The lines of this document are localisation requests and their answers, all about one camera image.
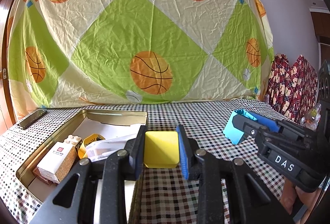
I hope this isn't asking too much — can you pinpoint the clear plastic bag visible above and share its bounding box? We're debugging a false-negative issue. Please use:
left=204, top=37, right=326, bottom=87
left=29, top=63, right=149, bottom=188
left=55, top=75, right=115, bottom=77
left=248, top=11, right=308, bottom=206
left=300, top=103, right=321, bottom=131

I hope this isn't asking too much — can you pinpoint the white usb charger plug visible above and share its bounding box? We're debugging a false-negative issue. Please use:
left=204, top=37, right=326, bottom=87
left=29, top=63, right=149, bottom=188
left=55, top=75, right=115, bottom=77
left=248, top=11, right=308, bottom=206
left=86, top=136, right=136, bottom=162

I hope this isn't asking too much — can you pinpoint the red floral cushion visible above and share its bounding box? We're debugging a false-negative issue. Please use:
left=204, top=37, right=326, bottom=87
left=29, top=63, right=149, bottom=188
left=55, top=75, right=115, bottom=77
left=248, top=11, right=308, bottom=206
left=265, top=54, right=318, bottom=123

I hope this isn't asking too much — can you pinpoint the white paper tray liner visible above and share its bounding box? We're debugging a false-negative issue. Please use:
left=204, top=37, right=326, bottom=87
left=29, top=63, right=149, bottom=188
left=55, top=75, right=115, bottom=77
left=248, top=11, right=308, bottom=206
left=28, top=119, right=143, bottom=204

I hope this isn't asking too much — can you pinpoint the basketball pattern bed sheet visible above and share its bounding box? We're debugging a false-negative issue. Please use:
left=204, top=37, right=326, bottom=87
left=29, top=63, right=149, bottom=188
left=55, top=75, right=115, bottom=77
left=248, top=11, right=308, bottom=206
left=7, top=0, right=274, bottom=119

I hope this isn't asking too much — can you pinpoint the blue bear toy brick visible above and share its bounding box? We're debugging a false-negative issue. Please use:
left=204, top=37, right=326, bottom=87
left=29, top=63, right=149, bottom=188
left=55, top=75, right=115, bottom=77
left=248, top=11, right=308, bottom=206
left=223, top=109, right=257, bottom=145

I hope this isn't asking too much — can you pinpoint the small white card box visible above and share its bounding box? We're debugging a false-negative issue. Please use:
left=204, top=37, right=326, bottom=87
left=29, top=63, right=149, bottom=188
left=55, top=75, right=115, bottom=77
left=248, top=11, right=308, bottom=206
left=37, top=142, right=77, bottom=184

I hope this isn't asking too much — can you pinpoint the brown framed picture box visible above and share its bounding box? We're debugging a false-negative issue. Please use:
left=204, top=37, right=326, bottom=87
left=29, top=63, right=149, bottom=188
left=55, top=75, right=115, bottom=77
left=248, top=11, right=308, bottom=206
left=32, top=167, right=59, bottom=184

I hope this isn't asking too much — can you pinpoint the black smartphone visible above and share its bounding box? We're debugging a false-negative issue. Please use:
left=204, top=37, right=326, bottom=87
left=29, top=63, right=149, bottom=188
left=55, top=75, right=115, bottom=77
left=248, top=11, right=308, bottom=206
left=17, top=109, right=48, bottom=130

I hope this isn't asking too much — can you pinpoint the gold metal tin tray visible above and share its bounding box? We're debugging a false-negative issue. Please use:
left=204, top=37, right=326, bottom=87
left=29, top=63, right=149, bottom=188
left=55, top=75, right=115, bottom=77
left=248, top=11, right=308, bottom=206
left=15, top=109, right=149, bottom=204

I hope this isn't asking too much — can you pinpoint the right human hand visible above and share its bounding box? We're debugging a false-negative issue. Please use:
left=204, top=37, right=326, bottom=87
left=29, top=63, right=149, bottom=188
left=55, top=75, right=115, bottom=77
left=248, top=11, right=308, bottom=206
left=279, top=178, right=328, bottom=217

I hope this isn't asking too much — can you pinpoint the white toy brick with face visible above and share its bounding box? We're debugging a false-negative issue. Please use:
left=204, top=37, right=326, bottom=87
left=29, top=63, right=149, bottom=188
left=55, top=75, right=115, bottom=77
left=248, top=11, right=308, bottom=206
left=63, top=135, right=82, bottom=152

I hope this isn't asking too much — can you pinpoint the brown wooden door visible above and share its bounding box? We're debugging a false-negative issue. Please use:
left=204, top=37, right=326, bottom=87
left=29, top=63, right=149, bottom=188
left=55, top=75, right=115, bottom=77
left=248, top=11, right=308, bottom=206
left=1, top=0, right=16, bottom=134

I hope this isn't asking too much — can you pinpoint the checkered tablecloth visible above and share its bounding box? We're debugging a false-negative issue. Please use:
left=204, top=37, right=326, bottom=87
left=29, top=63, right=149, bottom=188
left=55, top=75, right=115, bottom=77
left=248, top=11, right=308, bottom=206
left=1, top=99, right=284, bottom=223

